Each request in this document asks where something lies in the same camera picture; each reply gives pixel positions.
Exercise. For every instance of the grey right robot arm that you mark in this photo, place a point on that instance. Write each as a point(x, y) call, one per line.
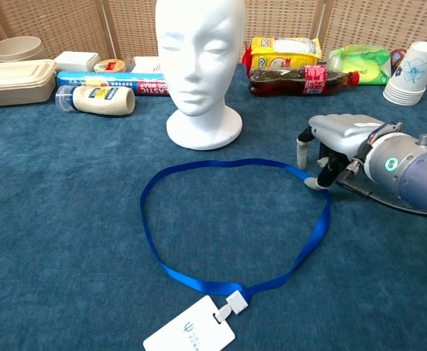
point(418, 172)

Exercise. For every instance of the white paper cup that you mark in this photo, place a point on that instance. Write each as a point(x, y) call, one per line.
point(412, 69)

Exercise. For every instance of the cola bottle with red label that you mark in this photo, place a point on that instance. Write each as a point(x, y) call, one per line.
point(290, 82)

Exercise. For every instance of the green wet wipes pack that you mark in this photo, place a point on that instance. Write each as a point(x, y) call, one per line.
point(363, 66)

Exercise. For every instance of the beige lidded food container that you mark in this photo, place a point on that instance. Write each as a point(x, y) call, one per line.
point(12, 84)

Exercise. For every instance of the small white box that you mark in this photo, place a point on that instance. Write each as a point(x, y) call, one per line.
point(75, 61)

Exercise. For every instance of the yellow snack bag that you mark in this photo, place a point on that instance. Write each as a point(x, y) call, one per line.
point(283, 51)

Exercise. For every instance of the beige round bowl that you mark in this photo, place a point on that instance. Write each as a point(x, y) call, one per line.
point(14, 47)

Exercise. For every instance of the mayonnaise squeeze bottle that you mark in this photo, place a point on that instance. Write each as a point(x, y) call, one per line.
point(104, 100)

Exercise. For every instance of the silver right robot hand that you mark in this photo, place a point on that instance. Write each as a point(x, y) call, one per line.
point(341, 131)

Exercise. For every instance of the white plastic food package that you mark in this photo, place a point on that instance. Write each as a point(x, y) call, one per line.
point(146, 65)

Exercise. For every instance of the white foam mannequin head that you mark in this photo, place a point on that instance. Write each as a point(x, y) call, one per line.
point(199, 55)

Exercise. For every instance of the blue plastic wrap box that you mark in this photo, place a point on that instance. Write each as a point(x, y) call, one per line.
point(107, 78)

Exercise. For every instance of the teal table cloth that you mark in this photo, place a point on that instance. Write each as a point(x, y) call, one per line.
point(52, 219)

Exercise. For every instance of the wicker folding screen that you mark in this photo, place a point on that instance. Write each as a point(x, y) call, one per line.
point(52, 22)

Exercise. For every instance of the round tin with red label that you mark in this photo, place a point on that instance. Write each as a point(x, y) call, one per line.
point(109, 66)

